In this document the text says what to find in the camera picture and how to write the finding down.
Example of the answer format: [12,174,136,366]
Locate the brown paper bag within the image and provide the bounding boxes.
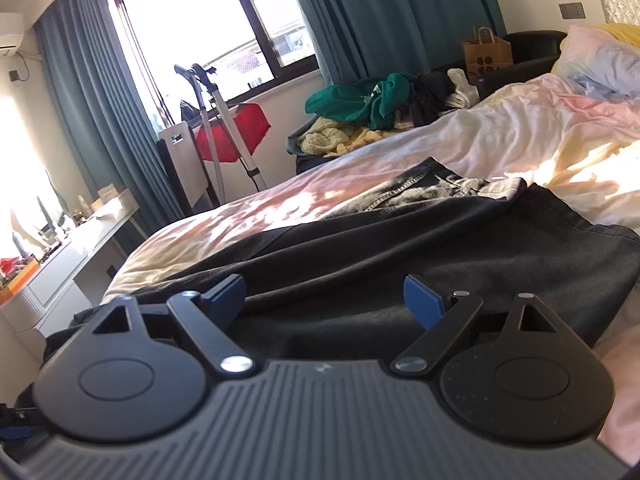
[461,26,515,80]

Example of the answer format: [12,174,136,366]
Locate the pastel bed sheet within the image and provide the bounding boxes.
[102,73,640,480]

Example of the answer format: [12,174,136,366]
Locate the white board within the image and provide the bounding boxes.
[156,120,211,216]

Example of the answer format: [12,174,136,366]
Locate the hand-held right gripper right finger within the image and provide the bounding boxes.
[393,274,557,374]

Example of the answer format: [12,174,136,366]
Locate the red cloth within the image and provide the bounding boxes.
[194,103,273,165]

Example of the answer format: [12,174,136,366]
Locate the black garment pile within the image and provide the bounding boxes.
[408,71,461,129]

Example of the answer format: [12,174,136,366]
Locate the grey denim jeans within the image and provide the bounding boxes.
[317,158,528,221]

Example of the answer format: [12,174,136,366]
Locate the teal curtain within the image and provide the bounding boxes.
[280,0,507,87]
[34,0,187,238]

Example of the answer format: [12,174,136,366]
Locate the white garment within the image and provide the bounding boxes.
[444,68,482,109]

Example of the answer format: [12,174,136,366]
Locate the white desk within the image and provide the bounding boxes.
[0,195,149,336]

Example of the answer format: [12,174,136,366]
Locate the yellow pillow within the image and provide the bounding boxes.
[593,23,640,46]

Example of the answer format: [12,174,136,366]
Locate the air conditioner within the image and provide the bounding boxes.
[0,12,26,57]

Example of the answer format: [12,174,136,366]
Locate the window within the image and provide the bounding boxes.
[104,0,321,126]

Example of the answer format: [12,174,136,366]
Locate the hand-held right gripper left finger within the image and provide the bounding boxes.
[91,273,254,375]

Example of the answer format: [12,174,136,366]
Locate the pastel pillow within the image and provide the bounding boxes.
[551,24,640,98]

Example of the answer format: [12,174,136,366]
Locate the yellow knitted garment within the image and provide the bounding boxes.
[298,118,391,159]

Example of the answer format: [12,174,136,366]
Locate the black jeans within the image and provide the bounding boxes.
[46,183,640,361]

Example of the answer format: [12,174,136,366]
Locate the black armchair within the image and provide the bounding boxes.
[433,30,569,99]

